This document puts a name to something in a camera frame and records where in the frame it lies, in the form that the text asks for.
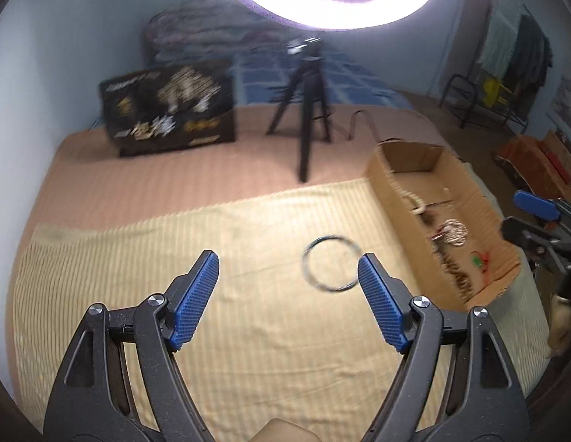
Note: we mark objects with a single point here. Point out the person's right hand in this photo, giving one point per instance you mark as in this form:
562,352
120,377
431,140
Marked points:
561,322

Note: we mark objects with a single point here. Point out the black printed product box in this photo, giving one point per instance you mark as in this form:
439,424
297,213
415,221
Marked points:
170,110

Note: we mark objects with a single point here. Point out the pink bedsheet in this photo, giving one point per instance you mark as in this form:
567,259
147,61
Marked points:
175,175

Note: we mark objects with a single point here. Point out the orange cardboard boxes on floor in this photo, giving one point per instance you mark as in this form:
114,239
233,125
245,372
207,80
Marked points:
520,152

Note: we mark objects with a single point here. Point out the beige bead strand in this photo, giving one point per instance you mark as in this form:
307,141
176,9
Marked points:
416,203

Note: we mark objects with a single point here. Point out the wall poster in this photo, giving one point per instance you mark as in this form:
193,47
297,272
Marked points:
566,101

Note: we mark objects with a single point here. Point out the small cardboard box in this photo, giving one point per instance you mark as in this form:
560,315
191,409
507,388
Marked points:
559,156

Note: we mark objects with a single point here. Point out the dark patterned quilt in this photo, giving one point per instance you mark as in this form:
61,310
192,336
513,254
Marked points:
198,32

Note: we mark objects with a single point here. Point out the blue patterned blanket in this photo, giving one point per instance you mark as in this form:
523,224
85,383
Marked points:
349,78

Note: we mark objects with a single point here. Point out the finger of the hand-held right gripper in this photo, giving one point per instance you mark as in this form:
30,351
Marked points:
524,235
536,205

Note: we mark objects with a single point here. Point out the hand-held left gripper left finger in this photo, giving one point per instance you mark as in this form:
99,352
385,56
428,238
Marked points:
195,299

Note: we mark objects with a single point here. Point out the black bangle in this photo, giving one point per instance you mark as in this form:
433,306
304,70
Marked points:
305,264

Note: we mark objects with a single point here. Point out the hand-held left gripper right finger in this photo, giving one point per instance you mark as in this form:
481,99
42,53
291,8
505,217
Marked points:
382,304

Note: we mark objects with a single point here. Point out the dark hanging clothes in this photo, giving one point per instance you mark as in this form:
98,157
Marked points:
534,55

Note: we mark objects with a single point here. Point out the white striped towel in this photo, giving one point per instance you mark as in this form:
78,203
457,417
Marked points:
497,50

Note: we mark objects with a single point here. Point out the black clothes rack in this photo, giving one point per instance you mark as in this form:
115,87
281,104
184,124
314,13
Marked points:
465,92

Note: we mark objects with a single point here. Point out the yellow striped blanket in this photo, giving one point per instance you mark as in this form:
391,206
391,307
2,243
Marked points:
221,248

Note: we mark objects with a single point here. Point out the green and red charm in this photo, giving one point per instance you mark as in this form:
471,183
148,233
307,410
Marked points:
479,260

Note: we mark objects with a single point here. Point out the black tripod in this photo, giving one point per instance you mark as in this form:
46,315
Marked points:
306,101

